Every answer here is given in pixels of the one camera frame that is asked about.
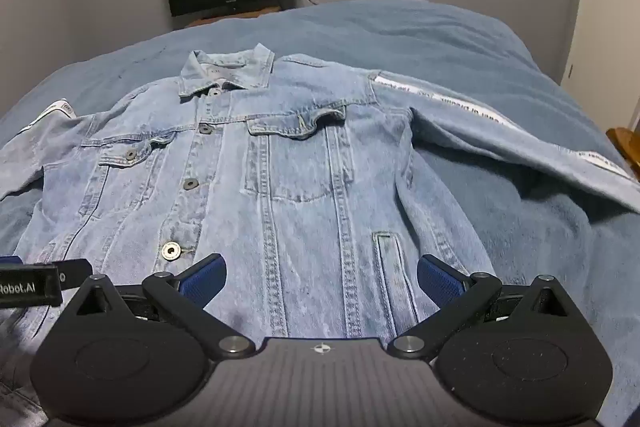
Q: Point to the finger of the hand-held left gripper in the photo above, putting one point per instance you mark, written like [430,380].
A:
[75,268]

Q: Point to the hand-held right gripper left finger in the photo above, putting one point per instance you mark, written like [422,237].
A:
[202,279]

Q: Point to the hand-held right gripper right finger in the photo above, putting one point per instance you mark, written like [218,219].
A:
[442,279]

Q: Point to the light blue denim jacket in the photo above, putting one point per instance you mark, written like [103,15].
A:
[300,187]

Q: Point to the wooden chair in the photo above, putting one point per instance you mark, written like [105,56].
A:
[625,149]

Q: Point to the blue blanket bed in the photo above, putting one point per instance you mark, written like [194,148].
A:
[425,37]

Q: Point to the wooden television stand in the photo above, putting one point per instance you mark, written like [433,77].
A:
[225,14]

